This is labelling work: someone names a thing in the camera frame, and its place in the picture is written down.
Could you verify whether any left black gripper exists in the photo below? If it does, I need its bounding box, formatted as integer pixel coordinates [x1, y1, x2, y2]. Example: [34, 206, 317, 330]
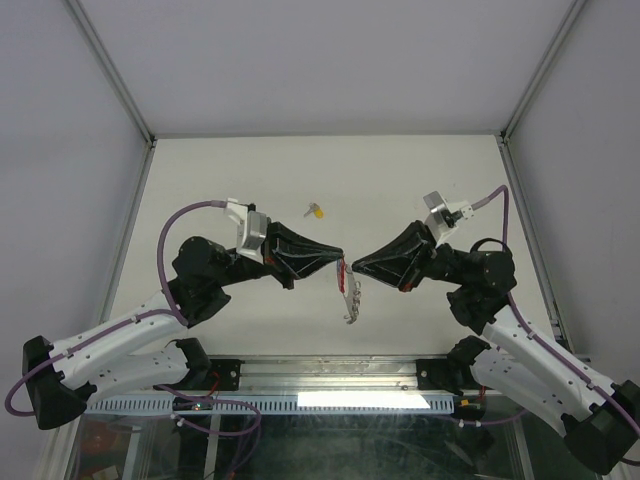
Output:
[213, 218, 344, 290]

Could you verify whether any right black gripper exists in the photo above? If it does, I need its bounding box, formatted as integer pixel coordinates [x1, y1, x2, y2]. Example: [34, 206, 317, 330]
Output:
[351, 220, 466, 293]

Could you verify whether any red handled keyring holder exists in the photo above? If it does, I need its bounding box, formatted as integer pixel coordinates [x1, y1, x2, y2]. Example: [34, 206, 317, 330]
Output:
[336, 257, 362, 325]

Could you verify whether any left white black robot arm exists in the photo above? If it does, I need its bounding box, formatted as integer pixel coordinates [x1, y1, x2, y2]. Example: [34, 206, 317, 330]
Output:
[22, 222, 344, 430]

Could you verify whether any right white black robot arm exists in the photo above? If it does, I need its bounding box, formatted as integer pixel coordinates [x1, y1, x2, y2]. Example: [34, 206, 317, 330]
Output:
[353, 221, 639, 475]

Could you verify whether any yellow tag silver key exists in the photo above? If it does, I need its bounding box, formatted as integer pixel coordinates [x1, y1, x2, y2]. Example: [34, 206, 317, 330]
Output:
[303, 202, 324, 219]

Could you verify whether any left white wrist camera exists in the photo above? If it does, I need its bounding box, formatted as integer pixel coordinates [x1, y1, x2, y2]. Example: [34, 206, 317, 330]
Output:
[224, 198, 269, 264]

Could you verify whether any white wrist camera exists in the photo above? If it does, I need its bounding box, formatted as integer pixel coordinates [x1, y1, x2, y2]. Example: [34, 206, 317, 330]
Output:
[224, 198, 269, 264]
[423, 191, 474, 246]

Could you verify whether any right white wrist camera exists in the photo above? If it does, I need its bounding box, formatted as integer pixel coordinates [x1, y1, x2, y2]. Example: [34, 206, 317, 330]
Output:
[423, 191, 474, 246]

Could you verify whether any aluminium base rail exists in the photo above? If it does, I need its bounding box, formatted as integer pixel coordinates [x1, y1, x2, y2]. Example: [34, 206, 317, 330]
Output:
[84, 352, 591, 396]

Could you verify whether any white slotted cable duct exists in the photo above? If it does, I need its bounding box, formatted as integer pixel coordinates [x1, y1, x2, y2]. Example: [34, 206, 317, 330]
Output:
[87, 392, 454, 416]

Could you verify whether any left aluminium frame post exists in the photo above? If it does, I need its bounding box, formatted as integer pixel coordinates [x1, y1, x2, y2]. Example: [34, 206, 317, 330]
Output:
[62, 0, 156, 145]

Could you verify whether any aluminium frame post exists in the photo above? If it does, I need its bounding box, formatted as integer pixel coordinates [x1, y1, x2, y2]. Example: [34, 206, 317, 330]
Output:
[62, 0, 156, 145]
[501, 0, 589, 141]

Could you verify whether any right aluminium frame post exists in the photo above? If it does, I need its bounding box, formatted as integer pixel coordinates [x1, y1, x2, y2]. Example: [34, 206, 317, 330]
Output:
[501, 0, 589, 141]

